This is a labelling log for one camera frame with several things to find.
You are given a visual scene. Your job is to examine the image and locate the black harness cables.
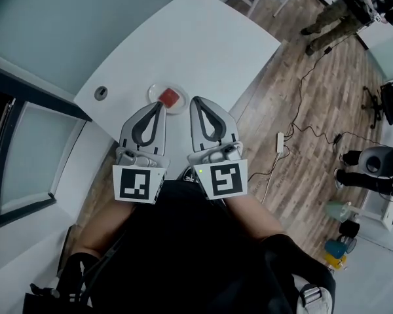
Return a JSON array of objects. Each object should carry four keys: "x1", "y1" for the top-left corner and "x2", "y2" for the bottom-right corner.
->
[{"x1": 22, "y1": 240, "x2": 125, "y2": 314}]

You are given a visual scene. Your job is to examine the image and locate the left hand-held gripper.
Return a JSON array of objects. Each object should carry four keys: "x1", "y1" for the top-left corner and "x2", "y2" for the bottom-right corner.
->
[{"x1": 113, "y1": 101, "x2": 170, "y2": 205}]

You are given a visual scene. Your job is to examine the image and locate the grey rounded case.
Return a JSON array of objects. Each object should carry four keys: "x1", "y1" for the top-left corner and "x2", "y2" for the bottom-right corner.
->
[{"x1": 360, "y1": 145, "x2": 393, "y2": 177}]

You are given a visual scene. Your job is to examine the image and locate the long black floor cable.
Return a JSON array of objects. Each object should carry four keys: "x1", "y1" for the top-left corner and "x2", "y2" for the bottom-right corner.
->
[{"x1": 283, "y1": 46, "x2": 386, "y2": 150}]

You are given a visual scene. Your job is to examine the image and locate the white side table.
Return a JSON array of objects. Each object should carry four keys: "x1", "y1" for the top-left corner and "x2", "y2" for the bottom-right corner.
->
[{"x1": 360, "y1": 188, "x2": 393, "y2": 232}]

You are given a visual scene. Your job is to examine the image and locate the person's right forearm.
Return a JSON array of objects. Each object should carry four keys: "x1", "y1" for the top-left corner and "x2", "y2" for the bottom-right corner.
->
[{"x1": 222, "y1": 194, "x2": 288, "y2": 241}]

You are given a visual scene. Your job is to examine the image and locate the white round plate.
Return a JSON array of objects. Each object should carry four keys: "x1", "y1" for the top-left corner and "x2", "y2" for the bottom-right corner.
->
[{"x1": 147, "y1": 82, "x2": 189, "y2": 116}]

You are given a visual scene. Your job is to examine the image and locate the black framed glass window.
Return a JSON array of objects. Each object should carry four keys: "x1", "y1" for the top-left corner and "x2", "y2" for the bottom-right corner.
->
[{"x1": 0, "y1": 60, "x2": 92, "y2": 232}]

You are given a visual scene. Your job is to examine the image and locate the white power cable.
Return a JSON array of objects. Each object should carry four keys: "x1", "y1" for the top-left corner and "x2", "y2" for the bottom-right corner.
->
[{"x1": 261, "y1": 144, "x2": 291, "y2": 204}]

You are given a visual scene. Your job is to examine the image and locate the person's left forearm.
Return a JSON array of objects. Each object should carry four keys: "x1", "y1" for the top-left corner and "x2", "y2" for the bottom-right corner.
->
[{"x1": 71, "y1": 200, "x2": 137, "y2": 258}]

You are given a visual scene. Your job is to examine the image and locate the grey white shoulder strap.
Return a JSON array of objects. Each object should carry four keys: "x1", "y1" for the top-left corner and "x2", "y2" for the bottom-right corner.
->
[{"x1": 291, "y1": 273, "x2": 333, "y2": 314}]

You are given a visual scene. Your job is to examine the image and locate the person's black clothing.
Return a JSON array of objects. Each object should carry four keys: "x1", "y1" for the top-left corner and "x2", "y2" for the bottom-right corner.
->
[{"x1": 57, "y1": 178, "x2": 337, "y2": 314}]

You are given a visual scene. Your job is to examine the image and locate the pale green bin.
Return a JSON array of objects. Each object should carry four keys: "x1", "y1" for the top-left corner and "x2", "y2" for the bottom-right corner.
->
[{"x1": 325, "y1": 200, "x2": 352, "y2": 222}]

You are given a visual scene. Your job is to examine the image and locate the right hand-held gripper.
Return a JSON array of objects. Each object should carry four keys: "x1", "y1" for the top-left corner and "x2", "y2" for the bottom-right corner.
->
[{"x1": 187, "y1": 96, "x2": 249, "y2": 201}]

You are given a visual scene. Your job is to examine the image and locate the red-brown sausage piece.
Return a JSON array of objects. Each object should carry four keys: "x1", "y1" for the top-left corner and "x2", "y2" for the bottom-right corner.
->
[{"x1": 159, "y1": 88, "x2": 180, "y2": 108}]

